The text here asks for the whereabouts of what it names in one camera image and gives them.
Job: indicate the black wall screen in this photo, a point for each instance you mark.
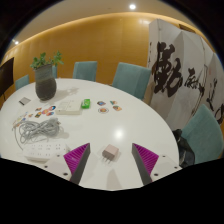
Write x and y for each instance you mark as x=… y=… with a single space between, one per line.
x=6 y=76

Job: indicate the round red blue sticker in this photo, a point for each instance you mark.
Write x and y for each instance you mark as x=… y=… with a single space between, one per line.
x=50 y=113

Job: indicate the white calligraphy folding screen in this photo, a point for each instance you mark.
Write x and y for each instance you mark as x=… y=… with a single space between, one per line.
x=180 y=73

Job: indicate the small beige charger block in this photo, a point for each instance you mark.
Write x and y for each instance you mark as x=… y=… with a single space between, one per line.
x=110 y=152

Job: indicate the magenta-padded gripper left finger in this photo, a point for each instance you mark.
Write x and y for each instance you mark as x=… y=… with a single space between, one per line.
x=78 y=158

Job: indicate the group of teal chairs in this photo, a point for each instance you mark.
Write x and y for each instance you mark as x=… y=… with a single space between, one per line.
x=131 y=78

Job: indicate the round blue orange sticker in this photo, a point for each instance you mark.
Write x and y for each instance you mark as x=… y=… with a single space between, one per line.
x=52 y=107

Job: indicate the potted plant in grey vase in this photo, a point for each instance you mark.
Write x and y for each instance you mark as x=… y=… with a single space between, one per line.
x=45 y=85

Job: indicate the small dark card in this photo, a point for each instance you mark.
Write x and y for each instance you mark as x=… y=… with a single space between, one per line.
x=24 y=100

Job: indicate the dark orange sticker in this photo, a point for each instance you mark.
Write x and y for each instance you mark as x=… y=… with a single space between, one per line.
x=38 y=114

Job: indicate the colourful sticker sheet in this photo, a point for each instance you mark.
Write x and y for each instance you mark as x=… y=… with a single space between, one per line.
x=20 y=120

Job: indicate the round ceiling light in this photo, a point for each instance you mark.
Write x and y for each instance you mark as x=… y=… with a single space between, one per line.
x=132 y=6
x=15 y=42

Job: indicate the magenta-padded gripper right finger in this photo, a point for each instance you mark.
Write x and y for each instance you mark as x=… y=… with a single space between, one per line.
x=146 y=160

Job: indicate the flat white box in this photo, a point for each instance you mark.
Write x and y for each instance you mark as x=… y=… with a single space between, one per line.
x=69 y=107

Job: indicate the white power strip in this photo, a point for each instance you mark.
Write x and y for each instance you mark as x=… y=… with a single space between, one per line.
x=45 y=150

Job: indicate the small green box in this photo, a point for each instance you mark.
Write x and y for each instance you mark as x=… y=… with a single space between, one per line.
x=86 y=103

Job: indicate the round white-rimmed sticker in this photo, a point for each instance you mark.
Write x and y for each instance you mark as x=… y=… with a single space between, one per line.
x=103 y=110

